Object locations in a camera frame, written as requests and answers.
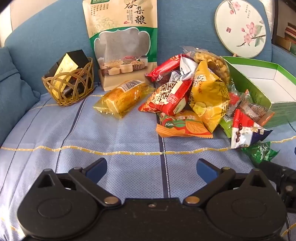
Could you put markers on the blue sofa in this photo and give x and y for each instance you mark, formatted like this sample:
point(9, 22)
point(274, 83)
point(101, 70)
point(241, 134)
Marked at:
point(46, 27)

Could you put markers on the yellow transparent snack packet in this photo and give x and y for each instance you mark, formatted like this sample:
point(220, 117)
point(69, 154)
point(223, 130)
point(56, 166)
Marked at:
point(122, 99)

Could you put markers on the black box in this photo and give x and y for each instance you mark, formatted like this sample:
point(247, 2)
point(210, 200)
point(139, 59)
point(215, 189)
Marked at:
point(78, 56)

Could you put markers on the blue checked sheet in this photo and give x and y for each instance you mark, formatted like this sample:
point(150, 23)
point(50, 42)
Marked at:
point(115, 139)

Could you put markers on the clear twisted cracker bag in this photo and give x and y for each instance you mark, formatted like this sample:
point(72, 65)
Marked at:
point(212, 60)

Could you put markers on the small green snack packet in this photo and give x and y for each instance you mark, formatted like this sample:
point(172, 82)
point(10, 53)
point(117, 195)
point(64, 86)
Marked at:
point(226, 126)

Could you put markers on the clear brown cake packet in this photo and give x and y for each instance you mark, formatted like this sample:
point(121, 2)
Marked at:
point(247, 98)

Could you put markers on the yellow chip bag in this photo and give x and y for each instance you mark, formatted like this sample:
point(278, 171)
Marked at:
point(208, 97)

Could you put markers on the red clear snack packet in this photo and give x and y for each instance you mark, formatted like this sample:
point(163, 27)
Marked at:
point(234, 99)

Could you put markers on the gold foil packet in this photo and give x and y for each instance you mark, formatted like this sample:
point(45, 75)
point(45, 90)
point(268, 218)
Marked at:
point(66, 64)

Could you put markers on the orange edged cake packet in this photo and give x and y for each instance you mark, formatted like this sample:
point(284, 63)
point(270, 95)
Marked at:
point(256, 112)

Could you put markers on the woven wicker basket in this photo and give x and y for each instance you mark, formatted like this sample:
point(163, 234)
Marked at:
point(69, 98)

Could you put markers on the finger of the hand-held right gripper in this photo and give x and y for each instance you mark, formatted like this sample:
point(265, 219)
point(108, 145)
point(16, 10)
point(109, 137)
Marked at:
point(275, 172)

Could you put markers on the long red snack packet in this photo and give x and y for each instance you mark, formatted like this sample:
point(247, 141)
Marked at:
point(164, 67)

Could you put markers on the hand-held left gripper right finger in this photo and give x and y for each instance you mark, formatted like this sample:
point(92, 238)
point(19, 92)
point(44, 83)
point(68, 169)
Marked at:
point(205, 169)

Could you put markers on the red white peanut packet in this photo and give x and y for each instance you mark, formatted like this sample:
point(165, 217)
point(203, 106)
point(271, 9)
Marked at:
point(168, 97)

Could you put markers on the green cardboard box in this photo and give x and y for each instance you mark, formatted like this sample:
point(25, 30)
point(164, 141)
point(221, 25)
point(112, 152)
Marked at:
point(284, 111)

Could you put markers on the translucent plastic sleeve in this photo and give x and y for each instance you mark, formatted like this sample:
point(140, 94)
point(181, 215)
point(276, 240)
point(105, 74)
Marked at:
point(271, 14)

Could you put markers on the round floral fan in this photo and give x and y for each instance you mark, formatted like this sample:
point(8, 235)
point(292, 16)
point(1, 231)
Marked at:
point(231, 30)

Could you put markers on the large kraft grain bag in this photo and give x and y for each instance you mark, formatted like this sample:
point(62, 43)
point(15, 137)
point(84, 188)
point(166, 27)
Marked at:
point(120, 23)

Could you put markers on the red white blue snack packet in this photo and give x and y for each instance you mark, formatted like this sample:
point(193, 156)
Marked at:
point(245, 134)

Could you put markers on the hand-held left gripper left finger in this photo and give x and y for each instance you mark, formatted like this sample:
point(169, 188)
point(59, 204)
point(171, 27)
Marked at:
point(97, 169)

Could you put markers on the green candy packet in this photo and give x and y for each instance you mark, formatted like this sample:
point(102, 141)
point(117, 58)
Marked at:
point(261, 151)

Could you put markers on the orange chip bag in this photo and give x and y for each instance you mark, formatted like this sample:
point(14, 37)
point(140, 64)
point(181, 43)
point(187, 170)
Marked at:
point(185, 126)

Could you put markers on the striped stack on shelf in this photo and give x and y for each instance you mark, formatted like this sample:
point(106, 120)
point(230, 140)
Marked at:
point(291, 29)

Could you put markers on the blue cushion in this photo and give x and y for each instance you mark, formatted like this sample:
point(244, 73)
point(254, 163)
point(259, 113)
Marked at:
point(13, 88)

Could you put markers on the dark storage shelf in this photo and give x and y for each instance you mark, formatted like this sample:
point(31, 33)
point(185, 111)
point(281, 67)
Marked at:
point(284, 14)

